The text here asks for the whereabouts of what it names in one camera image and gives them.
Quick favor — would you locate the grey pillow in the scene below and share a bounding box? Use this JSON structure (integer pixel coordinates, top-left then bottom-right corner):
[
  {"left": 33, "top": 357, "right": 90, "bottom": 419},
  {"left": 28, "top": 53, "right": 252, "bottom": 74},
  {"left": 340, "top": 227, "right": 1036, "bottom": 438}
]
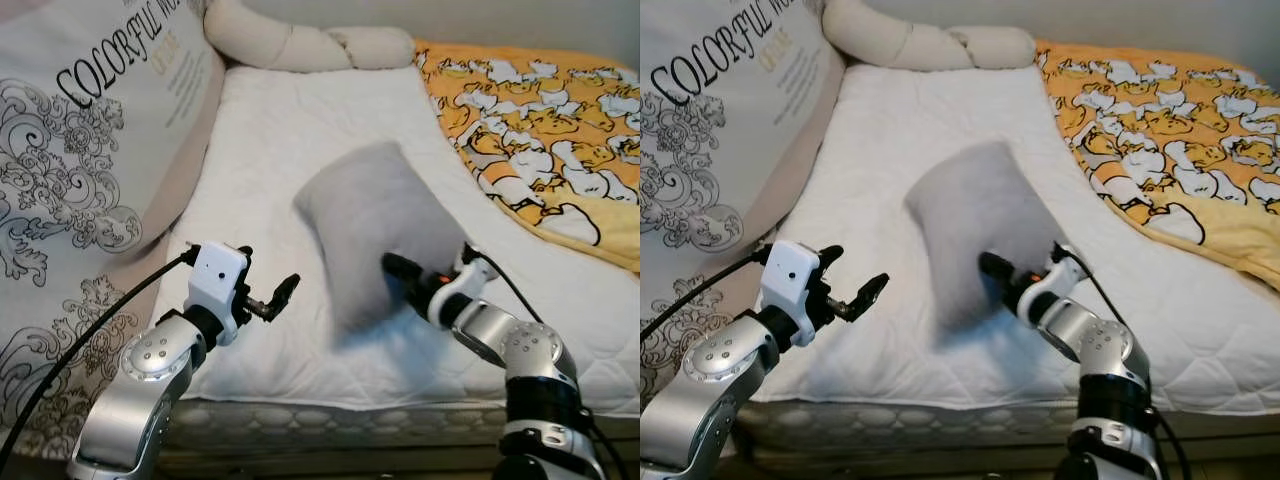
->
[
  {"left": 293, "top": 140, "right": 471, "bottom": 337},
  {"left": 904, "top": 140, "right": 1067, "bottom": 333}
]

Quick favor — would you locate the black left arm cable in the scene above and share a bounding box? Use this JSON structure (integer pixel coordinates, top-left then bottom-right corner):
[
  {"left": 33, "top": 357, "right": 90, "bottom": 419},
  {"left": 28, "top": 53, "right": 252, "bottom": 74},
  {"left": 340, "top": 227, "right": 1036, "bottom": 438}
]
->
[
  {"left": 640, "top": 246, "right": 771, "bottom": 341},
  {"left": 0, "top": 248, "right": 197, "bottom": 463}
]

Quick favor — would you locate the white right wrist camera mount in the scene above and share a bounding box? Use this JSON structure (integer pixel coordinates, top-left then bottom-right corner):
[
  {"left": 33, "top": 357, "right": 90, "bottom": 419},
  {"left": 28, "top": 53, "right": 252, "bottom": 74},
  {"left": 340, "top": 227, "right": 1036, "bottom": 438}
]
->
[
  {"left": 1018, "top": 246, "right": 1087, "bottom": 322},
  {"left": 428, "top": 256, "right": 497, "bottom": 327}
]

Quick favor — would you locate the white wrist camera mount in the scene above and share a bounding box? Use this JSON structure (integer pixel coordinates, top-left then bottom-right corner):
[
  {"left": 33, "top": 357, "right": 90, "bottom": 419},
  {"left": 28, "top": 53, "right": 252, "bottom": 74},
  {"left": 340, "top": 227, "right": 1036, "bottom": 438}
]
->
[
  {"left": 1018, "top": 246, "right": 1087, "bottom": 322},
  {"left": 759, "top": 240, "right": 824, "bottom": 347},
  {"left": 185, "top": 242, "right": 251, "bottom": 347},
  {"left": 428, "top": 256, "right": 497, "bottom": 327}
]

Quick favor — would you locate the white cushion with grey print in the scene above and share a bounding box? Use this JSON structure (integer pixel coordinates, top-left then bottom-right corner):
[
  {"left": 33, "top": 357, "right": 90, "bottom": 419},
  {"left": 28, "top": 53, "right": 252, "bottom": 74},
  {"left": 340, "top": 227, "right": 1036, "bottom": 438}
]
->
[
  {"left": 0, "top": 0, "right": 227, "bottom": 461},
  {"left": 640, "top": 0, "right": 847, "bottom": 403}
]

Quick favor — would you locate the white quilted mattress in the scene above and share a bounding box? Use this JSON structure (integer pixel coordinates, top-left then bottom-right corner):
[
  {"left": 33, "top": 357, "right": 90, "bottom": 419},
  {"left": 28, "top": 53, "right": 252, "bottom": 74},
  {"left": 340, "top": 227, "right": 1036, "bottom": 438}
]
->
[
  {"left": 160, "top": 65, "right": 641, "bottom": 446},
  {"left": 745, "top": 63, "right": 1280, "bottom": 446}
]

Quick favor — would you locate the beige bolster cushion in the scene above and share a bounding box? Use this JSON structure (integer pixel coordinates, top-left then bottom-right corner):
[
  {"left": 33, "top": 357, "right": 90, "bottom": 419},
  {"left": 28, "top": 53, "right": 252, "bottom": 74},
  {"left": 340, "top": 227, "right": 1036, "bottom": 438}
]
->
[
  {"left": 822, "top": 0, "right": 1037, "bottom": 72},
  {"left": 204, "top": 0, "right": 417, "bottom": 74}
]

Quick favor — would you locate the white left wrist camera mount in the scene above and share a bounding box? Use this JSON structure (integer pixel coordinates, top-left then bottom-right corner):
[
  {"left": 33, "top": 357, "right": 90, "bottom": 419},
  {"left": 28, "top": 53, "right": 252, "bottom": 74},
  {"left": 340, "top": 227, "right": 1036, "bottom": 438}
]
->
[
  {"left": 185, "top": 242, "right": 251, "bottom": 347},
  {"left": 759, "top": 240, "right": 824, "bottom": 347}
]

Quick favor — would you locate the orange yellow cartoon blanket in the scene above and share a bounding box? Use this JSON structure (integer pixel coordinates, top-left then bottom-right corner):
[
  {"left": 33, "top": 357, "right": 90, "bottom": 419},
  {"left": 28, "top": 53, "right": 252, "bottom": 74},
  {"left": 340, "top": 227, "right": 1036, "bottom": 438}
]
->
[
  {"left": 1034, "top": 38, "right": 1280, "bottom": 293},
  {"left": 412, "top": 39, "right": 641, "bottom": 275}
]

